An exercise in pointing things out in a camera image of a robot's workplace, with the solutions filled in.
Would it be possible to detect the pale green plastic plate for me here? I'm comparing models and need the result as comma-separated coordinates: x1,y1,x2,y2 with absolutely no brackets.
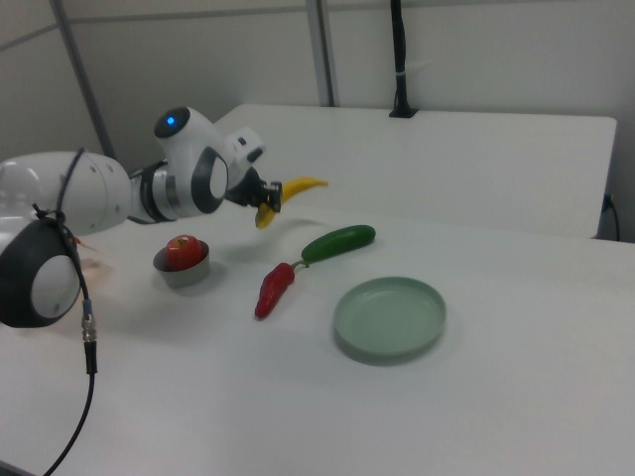
332,276,447,367

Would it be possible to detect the green cucumber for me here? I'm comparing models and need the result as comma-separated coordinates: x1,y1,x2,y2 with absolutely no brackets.
301,224,377,264

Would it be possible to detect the yellow banana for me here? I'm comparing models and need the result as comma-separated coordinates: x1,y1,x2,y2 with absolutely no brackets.
254,177,329,230

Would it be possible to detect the aluminium frame post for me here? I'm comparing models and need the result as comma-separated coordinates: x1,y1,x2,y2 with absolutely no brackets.
49,0,119,161

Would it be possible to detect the red chili pepper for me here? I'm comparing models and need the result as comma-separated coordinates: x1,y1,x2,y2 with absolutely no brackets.
254,259,312,321

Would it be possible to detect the red apple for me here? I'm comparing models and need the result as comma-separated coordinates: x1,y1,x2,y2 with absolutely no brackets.
165,234,204,272

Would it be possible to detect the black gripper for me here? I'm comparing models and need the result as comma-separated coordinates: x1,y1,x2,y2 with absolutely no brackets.
225,167,285,214

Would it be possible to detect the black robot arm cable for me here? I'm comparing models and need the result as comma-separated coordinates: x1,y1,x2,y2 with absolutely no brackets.
31,147,101,476

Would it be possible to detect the black wall cable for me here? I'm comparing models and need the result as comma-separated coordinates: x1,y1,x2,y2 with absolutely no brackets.
601,192,621,242

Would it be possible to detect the black pole with clamp base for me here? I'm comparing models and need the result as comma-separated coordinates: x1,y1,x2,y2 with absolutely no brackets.
388,0,420,119

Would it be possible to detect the small round metal bowl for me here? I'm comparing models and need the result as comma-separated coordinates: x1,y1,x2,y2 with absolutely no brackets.
152,240,211,290

